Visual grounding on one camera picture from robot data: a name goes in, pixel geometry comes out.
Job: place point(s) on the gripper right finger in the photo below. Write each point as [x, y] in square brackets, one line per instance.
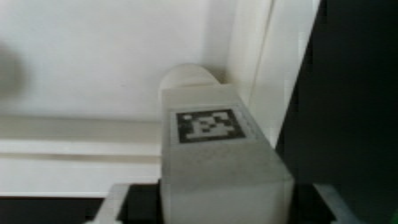
[318, 206]

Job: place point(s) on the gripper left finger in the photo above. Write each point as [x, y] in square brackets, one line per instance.
[130, 206]

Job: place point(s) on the white table leg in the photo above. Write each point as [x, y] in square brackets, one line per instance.
[226, 184]

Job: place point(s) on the white square tabletop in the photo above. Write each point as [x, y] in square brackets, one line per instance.
[87, 50]

